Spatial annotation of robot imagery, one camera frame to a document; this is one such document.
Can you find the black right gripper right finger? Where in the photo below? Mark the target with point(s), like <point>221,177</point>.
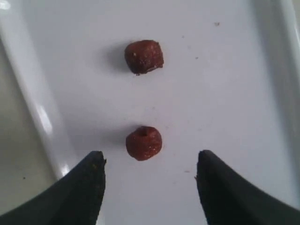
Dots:
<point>229,199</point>

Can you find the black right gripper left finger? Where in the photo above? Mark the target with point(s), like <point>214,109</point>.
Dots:
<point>75,199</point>

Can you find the white plastic tray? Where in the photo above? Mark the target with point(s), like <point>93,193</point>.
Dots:
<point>230,83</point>

